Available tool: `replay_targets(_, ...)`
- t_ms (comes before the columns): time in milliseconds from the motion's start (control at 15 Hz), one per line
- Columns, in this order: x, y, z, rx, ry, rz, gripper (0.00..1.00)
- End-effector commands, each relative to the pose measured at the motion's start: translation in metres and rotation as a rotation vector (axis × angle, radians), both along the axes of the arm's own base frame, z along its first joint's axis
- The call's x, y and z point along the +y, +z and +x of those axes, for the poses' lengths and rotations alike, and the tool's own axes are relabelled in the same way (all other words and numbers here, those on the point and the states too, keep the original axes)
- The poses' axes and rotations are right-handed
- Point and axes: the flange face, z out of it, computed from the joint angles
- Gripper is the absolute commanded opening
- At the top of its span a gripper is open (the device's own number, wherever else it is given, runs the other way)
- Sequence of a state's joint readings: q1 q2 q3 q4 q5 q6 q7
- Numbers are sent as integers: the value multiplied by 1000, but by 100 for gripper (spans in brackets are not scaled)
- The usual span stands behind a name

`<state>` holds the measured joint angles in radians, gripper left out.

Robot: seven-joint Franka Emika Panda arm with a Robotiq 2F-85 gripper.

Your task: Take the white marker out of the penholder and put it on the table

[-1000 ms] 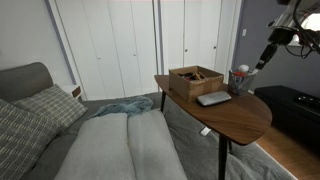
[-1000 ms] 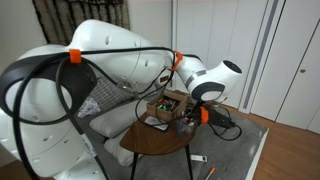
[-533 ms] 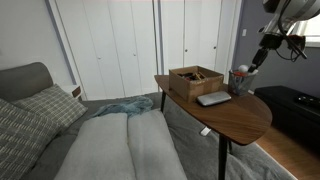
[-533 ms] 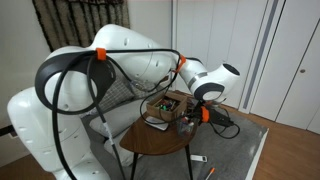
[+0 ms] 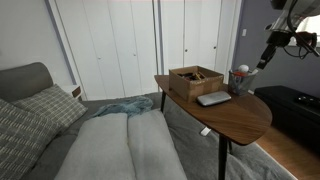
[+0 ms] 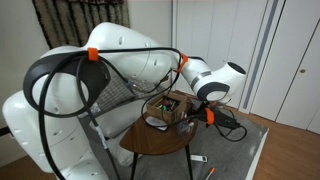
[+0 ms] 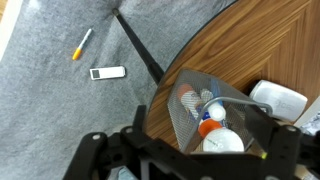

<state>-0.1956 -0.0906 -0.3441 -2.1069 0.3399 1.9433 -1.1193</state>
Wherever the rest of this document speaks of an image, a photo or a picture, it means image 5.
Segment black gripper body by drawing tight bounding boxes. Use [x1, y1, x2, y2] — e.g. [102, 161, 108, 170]
[266, 29, 296, 48]

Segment white round ball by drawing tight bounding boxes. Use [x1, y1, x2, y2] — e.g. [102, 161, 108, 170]
[237, 64, 250, 74]

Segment glue stick with orange cap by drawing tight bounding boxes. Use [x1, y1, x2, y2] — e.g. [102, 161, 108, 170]
[232, 70, 248, 78]

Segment metal mesh pen holder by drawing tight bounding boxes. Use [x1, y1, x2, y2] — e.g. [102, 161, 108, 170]
[228, 69, 258, 97]

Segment black storage cabinet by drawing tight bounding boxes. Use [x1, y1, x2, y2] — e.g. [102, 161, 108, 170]
[253, 85, 320, 155]

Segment dark wooden table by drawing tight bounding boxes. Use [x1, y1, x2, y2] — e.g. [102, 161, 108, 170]
[154, 73, 273, 180]

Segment silver grey glasses case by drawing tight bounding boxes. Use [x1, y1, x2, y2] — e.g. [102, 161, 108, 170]
[196, 90, 232, 108]

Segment white closet doors with knobs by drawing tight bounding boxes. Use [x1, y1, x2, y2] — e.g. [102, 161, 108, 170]
[159, 0, 236, 83]

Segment brown cardboard box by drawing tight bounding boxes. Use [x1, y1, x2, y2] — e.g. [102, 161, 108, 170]
[168, 65, 225, 103]

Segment small white flat device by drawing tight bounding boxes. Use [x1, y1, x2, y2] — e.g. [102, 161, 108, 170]
[200, 126, 213, 137]

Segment light grey pillow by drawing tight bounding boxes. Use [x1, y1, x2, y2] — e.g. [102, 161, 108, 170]
[54, 112, 137, 180]
[127, 109, 188, 180]

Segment crumpled light cloth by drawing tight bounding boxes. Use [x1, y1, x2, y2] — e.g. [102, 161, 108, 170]
[89, 95, 155, 119]

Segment white bifold closet doors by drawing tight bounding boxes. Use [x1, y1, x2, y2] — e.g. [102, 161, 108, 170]
[54, 0, 158, 100]

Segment small white nightstand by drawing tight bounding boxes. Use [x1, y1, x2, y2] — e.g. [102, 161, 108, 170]
[61, 84, 83, 101]

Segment grey checked pillow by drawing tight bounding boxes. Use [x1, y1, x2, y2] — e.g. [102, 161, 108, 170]
[11, 83, 89, 135]
[0, 98, 62, 180]

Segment grey sofa backrest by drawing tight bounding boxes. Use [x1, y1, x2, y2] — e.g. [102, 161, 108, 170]
[0, 61, 55, 103]

